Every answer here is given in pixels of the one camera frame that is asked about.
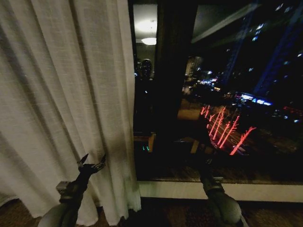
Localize white window sill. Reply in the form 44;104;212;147
138;180;303;203

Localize white fabric curtain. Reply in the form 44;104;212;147
0;0;142;227

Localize dark framed glass window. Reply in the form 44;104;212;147
128;0;303;185

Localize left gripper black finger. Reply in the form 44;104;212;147
77;153;89;169
92;153;107;173

